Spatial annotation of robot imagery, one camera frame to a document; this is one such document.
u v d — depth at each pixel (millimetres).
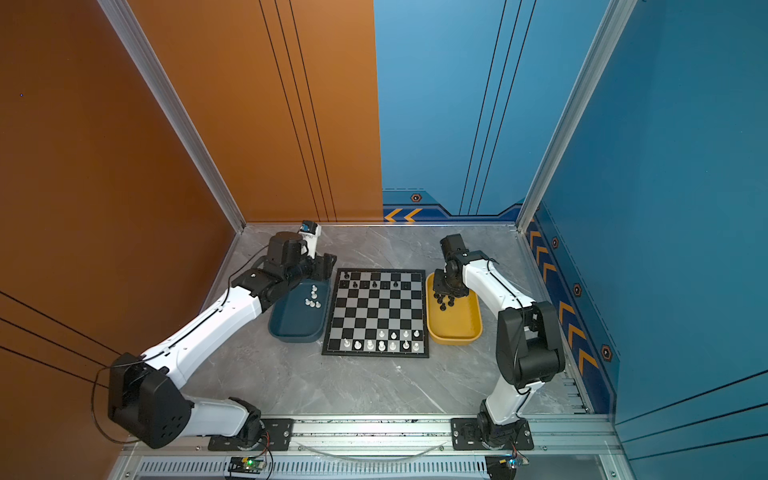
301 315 961
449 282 777
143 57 758
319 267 724
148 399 405
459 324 910
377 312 939
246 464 710
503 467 697
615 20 704
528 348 464
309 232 702
